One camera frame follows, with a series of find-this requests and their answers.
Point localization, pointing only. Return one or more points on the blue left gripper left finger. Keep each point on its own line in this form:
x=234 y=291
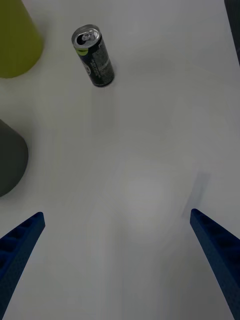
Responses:
x=17 y=250

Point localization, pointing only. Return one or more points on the grey plastic bin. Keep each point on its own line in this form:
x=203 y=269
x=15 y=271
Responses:
x=11 y=160

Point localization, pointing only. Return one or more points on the yellow-green plastic bin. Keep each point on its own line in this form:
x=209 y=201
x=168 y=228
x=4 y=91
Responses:
x=15 y=37

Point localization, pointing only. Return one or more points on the black drink can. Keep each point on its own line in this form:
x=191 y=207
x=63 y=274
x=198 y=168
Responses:
x=97 y=60

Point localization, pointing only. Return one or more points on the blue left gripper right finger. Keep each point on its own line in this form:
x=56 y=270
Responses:
x=220 y=252

